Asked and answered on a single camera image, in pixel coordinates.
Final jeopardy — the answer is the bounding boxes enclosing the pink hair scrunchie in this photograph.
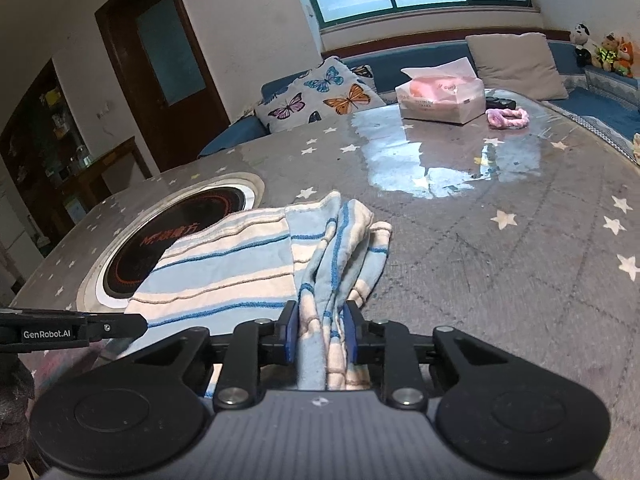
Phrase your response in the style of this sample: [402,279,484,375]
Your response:
[485,108,529,130]

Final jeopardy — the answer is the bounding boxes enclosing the dark wooden door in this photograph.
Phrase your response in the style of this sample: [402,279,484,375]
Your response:
[96,0,230,171]

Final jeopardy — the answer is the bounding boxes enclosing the white refrigerator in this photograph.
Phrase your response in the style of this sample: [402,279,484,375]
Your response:
[1,180,43,292]

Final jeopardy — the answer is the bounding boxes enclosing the blue striped knit garment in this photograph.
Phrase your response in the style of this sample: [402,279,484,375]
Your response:
[126,191,392,390]

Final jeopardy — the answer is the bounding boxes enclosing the dark display cabinet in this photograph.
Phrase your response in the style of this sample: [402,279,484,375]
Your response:
[1,62,87,255]

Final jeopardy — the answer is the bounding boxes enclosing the butterfly print pillow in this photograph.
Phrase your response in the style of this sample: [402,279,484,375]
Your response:
[254,56,386,133]

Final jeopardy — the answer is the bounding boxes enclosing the gloved left hand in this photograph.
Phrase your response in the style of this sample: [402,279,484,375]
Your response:
[0,354,35,467]

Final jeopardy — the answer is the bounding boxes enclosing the colourful plush toys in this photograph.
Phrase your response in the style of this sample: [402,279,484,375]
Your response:
[591,32,634,78]

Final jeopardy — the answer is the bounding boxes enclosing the beige cushion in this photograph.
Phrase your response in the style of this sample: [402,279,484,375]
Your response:
[465,32,568,101]

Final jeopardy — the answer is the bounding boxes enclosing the pink tissue pack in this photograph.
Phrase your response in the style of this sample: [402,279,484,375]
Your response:
[395,58,486,125]

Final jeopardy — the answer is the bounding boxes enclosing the panda plush toy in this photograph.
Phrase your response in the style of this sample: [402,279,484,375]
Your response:
[570,23,598,67]

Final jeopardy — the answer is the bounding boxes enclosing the built-in induction cooktop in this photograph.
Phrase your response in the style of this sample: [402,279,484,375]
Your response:
[75,172,265,311]

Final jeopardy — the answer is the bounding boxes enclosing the blue sofa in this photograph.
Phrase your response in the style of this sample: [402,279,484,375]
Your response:
[202,32,639,162]

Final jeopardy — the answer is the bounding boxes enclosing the dark wooden side table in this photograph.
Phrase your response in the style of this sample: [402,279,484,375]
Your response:
[54,136,152,231]

